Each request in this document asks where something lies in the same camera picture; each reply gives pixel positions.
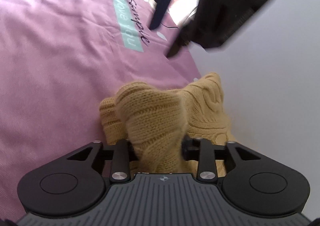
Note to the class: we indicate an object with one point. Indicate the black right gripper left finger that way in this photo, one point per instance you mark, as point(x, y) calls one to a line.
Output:
point(112, 162)

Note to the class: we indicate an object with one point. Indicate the mustard cable-knit sweater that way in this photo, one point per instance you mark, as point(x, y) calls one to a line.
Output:
point(155, 122)

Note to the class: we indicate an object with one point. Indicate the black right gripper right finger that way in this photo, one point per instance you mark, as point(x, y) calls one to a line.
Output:
point(207, 154)

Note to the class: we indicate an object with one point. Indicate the pink floral bed sheet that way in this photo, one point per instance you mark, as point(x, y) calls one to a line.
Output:
point(59, 60)

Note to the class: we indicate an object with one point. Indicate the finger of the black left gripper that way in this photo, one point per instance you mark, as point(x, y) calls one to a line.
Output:
point(158, 14)
point(183, 39)

